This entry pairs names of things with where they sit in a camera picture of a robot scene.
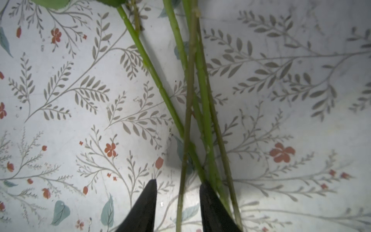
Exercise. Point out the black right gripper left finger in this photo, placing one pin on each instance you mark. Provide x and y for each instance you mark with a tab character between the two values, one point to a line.
141	217

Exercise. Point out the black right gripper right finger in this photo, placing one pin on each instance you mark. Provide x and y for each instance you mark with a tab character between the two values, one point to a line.
215	217

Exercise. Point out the pink rose flower bunch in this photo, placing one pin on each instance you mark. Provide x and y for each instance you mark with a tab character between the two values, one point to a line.
199	104

